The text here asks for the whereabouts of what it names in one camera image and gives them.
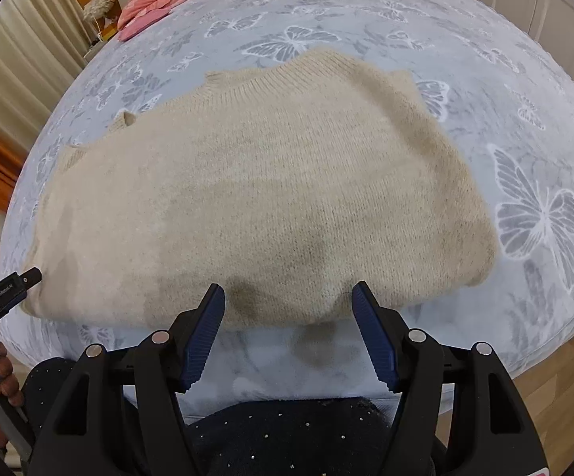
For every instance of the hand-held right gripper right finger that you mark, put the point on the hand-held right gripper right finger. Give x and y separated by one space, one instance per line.
373 337

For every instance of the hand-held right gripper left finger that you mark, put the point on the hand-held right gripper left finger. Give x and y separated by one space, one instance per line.
202 337

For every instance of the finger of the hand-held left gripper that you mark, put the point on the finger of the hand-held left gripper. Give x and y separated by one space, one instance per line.
30 276

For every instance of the cream knit sweater black hearts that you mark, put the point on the cream knit sweater black hearts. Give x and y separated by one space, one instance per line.
267 198

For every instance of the person's dark dotted pants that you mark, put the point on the person's dark dotted pants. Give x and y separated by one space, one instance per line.
287 436

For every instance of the beige curtain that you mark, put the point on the beige curtain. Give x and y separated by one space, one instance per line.
34 44

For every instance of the white nightstand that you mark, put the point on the white nightstand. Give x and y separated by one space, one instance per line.
99 48

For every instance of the small pink cloth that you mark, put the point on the small pink cloth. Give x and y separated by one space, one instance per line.
140 26

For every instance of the white feather lamp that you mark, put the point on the white feather lamp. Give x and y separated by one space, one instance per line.
99 7

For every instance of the blue butterfly print duvet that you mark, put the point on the blue butterfly print duvet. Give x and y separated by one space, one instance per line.
465 59

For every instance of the white wardrobe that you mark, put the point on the white wardrobe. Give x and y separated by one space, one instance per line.
554 20

